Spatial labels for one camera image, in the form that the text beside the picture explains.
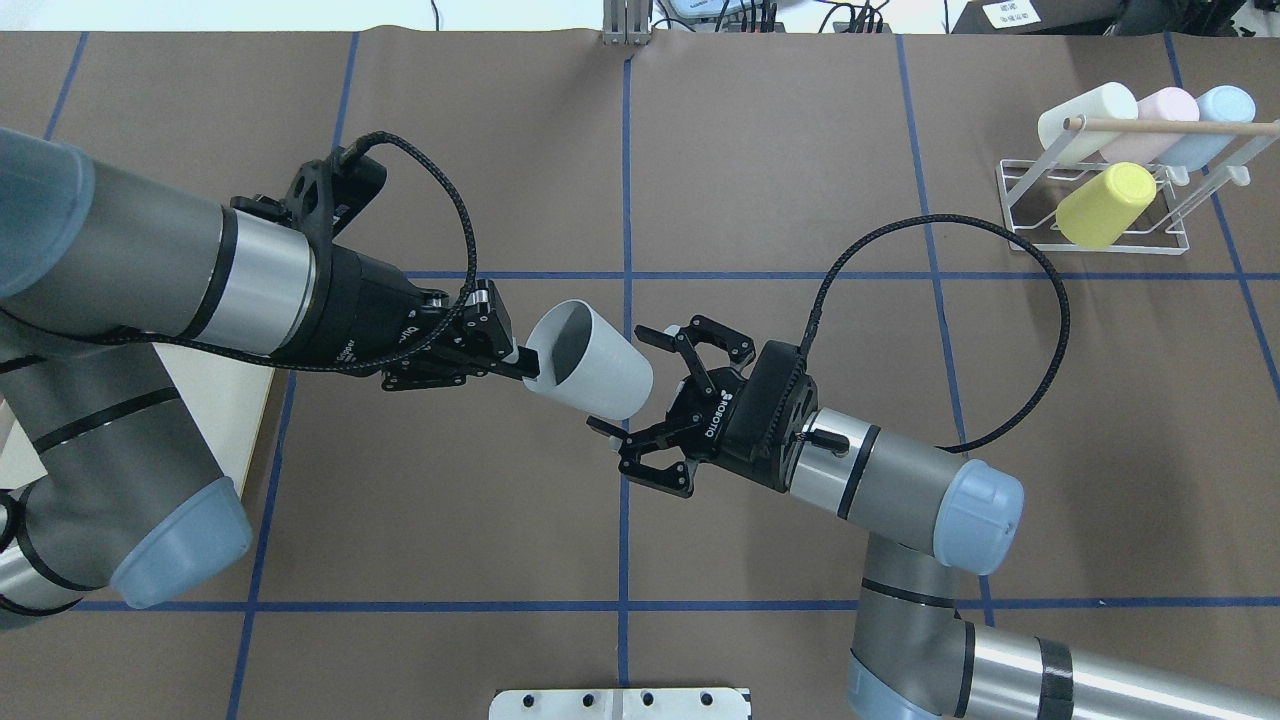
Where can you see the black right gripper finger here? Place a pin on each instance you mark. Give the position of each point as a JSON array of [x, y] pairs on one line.
[[665, 340], [618, 436]]

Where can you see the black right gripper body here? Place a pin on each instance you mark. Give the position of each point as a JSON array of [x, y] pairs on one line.
[[722, 428]]

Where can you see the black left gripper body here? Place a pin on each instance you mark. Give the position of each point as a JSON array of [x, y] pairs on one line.
[[365, 305]]

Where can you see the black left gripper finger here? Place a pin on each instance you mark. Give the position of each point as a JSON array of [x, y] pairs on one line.
[[521, 364]]

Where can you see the grey plastic cup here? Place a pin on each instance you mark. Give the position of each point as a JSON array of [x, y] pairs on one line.
[[585, 363]]

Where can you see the yellow plastic cup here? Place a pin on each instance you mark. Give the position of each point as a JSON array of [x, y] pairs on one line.
[[1094, 216]]

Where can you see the light blue plastic cup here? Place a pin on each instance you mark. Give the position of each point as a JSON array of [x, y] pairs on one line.
[[1220, 104]]

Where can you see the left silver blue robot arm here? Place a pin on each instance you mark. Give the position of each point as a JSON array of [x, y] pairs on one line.
[[101, 267]]

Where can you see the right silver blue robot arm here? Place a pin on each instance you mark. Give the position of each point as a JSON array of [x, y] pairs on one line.
[[931, 516]]

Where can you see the cream plastic tray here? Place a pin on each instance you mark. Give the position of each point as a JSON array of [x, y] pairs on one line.
[[227, 400]]

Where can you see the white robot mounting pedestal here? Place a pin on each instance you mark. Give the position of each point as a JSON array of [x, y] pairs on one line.
[[623, 703]]

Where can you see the aluminium frame post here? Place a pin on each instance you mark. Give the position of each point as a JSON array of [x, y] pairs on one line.
[[627, 22]]

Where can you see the white wire cup rack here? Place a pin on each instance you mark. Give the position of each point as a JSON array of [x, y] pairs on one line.
[[1084, 135]]

